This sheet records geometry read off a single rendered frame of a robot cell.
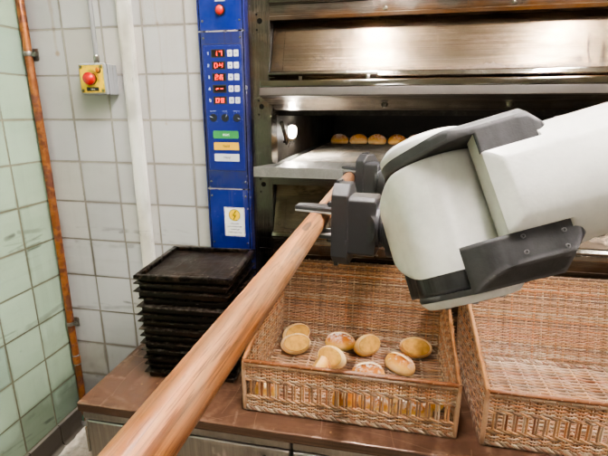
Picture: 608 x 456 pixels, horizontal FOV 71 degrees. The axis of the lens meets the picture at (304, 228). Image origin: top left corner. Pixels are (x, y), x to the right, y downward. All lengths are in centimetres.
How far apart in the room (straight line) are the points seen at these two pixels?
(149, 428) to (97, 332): 182
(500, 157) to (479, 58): 114
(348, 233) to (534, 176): 35
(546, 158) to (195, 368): 25
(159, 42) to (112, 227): 71
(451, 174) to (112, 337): 181
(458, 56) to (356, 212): 91
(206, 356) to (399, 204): 18
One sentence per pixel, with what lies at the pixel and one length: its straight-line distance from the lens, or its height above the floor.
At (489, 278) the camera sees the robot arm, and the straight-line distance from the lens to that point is 30.
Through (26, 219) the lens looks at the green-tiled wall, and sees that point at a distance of 187.
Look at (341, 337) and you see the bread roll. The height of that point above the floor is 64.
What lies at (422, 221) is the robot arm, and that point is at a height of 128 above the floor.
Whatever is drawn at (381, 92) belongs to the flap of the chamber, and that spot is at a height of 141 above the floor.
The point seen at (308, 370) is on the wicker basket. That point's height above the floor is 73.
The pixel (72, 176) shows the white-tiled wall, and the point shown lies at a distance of 186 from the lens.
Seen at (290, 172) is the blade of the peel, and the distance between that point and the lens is 118.
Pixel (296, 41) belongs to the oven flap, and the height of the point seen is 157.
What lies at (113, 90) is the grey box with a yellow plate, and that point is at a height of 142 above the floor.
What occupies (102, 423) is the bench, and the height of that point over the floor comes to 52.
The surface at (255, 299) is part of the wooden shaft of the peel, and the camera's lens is 35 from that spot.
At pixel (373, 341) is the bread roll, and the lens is 145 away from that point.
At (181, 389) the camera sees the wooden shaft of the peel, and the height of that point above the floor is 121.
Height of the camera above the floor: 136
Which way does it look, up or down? 15 degrees down
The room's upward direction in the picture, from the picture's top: straight up
